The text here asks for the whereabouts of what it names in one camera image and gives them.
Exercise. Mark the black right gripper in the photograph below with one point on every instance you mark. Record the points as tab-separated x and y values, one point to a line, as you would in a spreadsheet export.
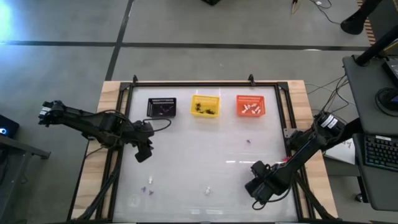
270	177

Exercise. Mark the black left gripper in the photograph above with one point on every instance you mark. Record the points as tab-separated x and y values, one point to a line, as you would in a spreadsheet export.
145	133

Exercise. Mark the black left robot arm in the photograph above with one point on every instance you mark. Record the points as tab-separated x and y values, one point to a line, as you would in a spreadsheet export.
81	119

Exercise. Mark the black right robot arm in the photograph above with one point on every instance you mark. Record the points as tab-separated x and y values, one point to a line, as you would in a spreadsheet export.
304	149

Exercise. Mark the black plastic basket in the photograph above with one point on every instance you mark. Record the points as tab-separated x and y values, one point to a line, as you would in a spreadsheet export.
161	115

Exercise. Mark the red tag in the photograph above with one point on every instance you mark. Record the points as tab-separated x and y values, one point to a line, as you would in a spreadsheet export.
285	159

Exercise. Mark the yellow plastic basket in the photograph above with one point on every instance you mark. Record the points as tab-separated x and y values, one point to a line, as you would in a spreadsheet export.
205	99

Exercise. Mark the orange plastic basket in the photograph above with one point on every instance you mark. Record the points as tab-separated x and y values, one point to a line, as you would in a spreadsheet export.
250	99

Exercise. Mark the white paper sheet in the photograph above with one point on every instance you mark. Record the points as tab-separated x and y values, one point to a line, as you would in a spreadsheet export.
342	154

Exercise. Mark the grey metal cart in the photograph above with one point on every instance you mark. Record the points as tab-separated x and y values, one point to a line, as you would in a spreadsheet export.
12	174

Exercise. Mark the black computer keyboard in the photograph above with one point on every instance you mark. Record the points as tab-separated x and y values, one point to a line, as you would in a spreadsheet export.
382	152

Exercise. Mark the black box blue light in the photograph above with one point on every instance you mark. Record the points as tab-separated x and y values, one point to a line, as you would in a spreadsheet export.
11	124

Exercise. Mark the grey side desk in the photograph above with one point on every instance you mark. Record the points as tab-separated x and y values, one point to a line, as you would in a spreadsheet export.
367	102

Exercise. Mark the black round monitor base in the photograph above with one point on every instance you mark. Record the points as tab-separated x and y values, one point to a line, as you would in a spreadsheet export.
388	99

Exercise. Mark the black floor object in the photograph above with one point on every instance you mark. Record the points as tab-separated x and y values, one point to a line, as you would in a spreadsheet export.
211	2

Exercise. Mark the black stand pole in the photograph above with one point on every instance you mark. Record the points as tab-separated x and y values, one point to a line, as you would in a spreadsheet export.
376	46

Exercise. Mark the yellow stick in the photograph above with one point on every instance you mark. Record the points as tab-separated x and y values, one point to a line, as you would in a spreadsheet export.
294	6

